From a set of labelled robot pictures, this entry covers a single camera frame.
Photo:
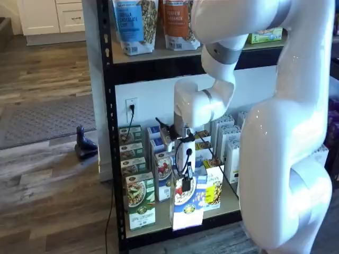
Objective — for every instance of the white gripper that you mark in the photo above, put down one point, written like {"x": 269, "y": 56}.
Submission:
{"x": 182, "y": 158}

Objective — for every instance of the blue white Nature's Path box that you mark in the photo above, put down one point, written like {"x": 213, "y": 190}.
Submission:
{"x": 164, "y": 169}
{"x": 153, "y": 131}
{"x": 156, "y": 145}
{"x": 188, "y": 209}

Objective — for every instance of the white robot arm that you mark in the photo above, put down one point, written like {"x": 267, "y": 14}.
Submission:
{"x": 278, "y": 158}

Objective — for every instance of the yellow purely elizabeth box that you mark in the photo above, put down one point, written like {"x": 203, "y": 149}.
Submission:
{"x": 206, "y": 161}
{"x": 204, "y": 149}
{"x": 214, "y": 190}
{"x": 203, "y": 136}

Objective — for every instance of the green Nature's Path oatmeal box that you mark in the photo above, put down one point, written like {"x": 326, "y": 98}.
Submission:
{"x": 132, "y": 165}
{"x": 136, "y": 135}
{"x": 140, "y": 201}
{"x": 131, "y": 150}

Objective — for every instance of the white box black label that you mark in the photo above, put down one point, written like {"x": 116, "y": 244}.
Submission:
{"x": 233, "y": 158}

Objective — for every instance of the green Bobo's apple pie box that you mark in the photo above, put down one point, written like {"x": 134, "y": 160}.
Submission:
{"x": 265, "y": 37}

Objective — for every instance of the dark figurine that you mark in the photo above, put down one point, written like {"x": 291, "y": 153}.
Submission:
{"x": 82, "y": 150}

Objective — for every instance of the black metal shelving rack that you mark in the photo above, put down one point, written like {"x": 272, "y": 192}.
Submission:
{"x": 109, "y": 105}

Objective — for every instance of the grey floor mat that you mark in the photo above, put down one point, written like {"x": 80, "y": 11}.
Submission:
{"x": 47, "y": 119}

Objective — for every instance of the orange granola bag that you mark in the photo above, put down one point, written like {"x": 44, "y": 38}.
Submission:
{"x": 174, "y": 26}

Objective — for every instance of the purple package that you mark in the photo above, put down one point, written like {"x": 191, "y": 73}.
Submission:
{"x": 333, "y": 124}

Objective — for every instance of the blue granola bag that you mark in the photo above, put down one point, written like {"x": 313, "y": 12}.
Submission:
{"x": 132, "y": 26}

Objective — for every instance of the dark navy flat panel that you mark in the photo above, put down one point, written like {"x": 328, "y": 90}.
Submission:
{"x": 335, "y": 61}

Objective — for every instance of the white cabinet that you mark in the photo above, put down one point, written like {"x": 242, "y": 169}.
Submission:
{"x": 47, "y": 16}

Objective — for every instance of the dark wooden step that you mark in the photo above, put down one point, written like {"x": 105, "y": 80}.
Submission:
{"x": 5, "y": 31}

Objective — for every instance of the white wall outlet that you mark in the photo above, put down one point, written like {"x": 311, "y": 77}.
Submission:
{"x": 128, "y": 101}

